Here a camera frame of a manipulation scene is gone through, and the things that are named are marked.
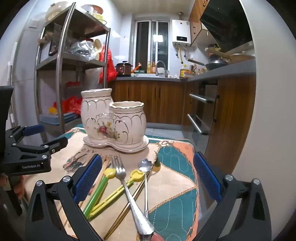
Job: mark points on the kitchen window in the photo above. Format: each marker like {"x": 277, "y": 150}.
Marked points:
{"x": 151, "y": 44}

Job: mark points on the gold metal chopstick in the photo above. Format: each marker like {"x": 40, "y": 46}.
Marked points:
{"x": 116, "y": 220}

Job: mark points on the crumpled red plastic bag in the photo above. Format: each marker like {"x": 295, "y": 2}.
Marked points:
{"x": 71, "y": 105}

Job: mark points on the white refrigerator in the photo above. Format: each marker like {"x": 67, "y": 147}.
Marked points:
{"x": 23, "y": 69}

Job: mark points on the metal shelf rack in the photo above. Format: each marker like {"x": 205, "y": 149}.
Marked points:
{"x": 60, "y": 69}

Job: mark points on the white plastic bag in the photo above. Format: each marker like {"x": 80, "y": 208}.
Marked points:
{"x": 92, "y": 78}

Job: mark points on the small yellow item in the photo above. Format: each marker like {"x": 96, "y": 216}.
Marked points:
{"x": 52, "y": 110}

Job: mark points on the chrome kitchen faucet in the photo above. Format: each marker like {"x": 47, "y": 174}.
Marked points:
{"x": 161, "y": 64}

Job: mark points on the wooden counter cabinet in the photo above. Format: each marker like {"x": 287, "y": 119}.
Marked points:
{"x": 231, "y": 69}

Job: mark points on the dark red rice cooker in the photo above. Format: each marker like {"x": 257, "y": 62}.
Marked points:
{"x": 123, "y": 69}

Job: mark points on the wooden wall cabinet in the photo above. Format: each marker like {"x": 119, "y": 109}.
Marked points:
{"x": 196, "y": 16}

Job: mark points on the white water heater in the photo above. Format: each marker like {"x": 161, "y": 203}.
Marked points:
{"x": 180, "y": 31}

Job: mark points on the hanging red plastic bag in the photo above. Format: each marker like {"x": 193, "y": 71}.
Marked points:
{"x": 107, "y": 67}

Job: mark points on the white wall switch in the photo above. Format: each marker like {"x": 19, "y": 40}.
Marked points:
{"x": 34, "y": 23}

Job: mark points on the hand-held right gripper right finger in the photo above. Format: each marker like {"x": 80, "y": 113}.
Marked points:
{"x": 207, "y": 178}

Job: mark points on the black range hood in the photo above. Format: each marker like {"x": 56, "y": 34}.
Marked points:
{"x": 227, "y": 25}

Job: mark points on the yellow cooking oil bottle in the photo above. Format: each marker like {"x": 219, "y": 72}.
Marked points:
{"x": 184, "y": 72}

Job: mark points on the red-lid plastic container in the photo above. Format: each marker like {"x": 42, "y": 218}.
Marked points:
{"x": 73, "y": 89}

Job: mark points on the lidded frying pan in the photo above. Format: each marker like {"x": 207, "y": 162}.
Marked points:
{"x": 240, "y": 58}

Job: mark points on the person's left hand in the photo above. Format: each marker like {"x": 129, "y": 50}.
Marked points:
{"x": 18, "y": 188}

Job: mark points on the blue-lid plastic container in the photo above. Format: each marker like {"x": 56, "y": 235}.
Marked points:
{"x": 49, "y": 119}

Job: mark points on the printed quilted table mat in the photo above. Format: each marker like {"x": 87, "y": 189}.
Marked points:
{"x": 175, "y": 185}

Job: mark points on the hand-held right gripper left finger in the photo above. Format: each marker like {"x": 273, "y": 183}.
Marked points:
{"x": 89, "y": 178}

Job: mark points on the white lidded pot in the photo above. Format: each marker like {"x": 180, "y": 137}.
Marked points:
{"x": 56, "y": 10}

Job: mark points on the white floral ceramic utensil holder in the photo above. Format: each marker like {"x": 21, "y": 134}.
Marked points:
{"x": 129, "y": 125}

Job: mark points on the wooden base cabinets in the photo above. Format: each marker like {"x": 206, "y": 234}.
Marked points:
{"x": 157, "y": 102}

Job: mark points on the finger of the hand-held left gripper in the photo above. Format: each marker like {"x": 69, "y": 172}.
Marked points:
{"x": 56, "y": 141}
{"x": 34, "y": 130}

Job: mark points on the gold utensil yellow-green tip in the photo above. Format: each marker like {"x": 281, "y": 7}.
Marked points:
{"x": 157, "y": 166}

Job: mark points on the stacked bowls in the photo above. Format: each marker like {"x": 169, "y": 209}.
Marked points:
{"x": 94, "y": 14}

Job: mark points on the black wok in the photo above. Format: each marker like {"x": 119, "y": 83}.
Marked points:
{"x": 216, "y": 64}

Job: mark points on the clear crumpled plastic bag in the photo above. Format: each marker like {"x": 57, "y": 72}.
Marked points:
{"x": 82, "y": 49}

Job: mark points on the silver metal fork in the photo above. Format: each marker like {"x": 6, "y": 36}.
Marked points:
{"x": 129, "y": 197}

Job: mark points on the silver flower-shaped spoon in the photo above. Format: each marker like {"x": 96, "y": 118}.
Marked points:
{"x": 145, "y": 165}

